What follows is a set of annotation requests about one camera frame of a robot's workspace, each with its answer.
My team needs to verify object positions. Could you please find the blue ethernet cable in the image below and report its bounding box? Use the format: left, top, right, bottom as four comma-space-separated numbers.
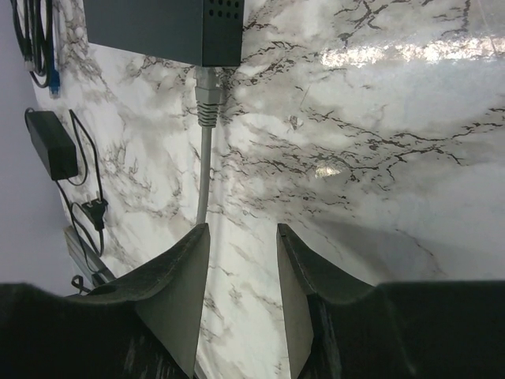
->
47, 0, 62, 99

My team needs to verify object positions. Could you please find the thin black power cord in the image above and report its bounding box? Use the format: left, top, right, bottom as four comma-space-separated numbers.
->
54, 109, 110, 257

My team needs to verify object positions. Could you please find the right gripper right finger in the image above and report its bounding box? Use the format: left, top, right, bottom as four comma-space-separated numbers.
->
277, 223, 504, 378

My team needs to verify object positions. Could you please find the black ethernet cable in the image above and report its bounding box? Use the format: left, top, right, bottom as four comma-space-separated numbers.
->
10, 0, 54, 88

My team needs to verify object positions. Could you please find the black network switch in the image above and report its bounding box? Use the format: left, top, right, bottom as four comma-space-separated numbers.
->
84, 0, 245, 67

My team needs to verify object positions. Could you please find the black power adapter brick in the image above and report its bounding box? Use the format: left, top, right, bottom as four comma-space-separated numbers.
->
24, 110, 78, 182

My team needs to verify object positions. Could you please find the grey ethernet cable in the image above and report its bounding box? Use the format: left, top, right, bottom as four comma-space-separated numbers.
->
193, 66, 222, 226

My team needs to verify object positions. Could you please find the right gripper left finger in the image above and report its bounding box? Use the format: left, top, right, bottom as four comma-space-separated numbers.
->
1, 223, 210, 378

